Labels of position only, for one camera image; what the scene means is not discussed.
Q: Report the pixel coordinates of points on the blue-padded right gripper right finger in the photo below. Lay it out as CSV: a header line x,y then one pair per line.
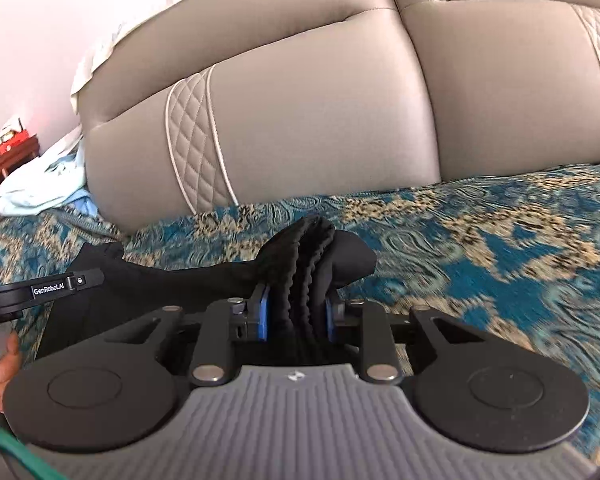
x,y
365,325

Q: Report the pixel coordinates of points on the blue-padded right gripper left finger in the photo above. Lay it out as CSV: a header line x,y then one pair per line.
x,y
225,325

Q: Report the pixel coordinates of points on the black pants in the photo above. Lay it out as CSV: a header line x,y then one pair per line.
x,y
299,265

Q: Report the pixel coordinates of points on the person's left hand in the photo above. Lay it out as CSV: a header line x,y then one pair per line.
x,y
10,364

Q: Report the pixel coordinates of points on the light blue white cloth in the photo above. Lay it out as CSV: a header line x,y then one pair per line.
x,y
54,179

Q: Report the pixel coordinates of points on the teal paisley sofa throw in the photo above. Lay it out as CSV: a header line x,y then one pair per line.
x,y
516,256

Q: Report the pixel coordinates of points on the beige leather sofa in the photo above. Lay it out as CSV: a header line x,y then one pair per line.
x,y
226,102

